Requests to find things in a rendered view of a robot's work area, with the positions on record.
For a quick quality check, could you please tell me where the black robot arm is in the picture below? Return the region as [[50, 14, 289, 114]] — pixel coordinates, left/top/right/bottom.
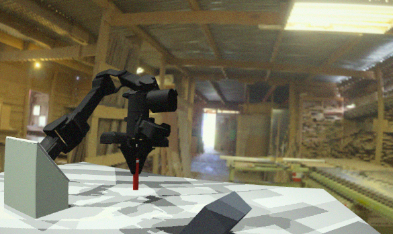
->
[[40, 69, 178, 160]]

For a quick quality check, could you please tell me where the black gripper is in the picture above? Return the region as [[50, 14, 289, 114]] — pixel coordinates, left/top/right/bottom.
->
[[100, 112, 169, 175]]

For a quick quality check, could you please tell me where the dark red peg with white band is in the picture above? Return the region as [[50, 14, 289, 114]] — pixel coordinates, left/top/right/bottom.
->
[[133, 159, 139, 190]]

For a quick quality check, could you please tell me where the grey sloped panel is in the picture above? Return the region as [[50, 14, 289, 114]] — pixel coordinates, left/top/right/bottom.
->
[[180, 191, 252, 234]]

